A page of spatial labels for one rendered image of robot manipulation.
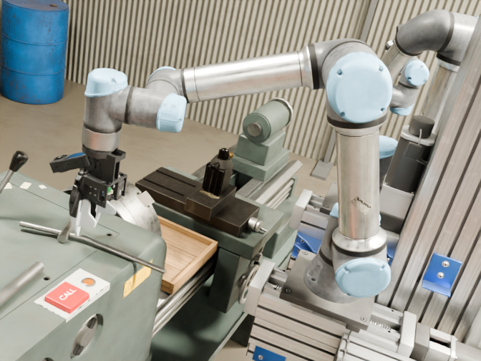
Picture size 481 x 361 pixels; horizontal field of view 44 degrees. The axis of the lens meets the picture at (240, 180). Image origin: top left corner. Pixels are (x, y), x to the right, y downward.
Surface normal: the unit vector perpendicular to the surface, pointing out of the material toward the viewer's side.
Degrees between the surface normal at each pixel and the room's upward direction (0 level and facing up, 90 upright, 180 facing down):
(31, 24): 90
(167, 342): 0
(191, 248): 0
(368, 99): 83
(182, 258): 0
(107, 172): 90
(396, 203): 90
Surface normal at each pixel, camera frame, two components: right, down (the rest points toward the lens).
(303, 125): -0.32, 0.38
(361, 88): -0.03, 0.34
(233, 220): 0.20, -0.87
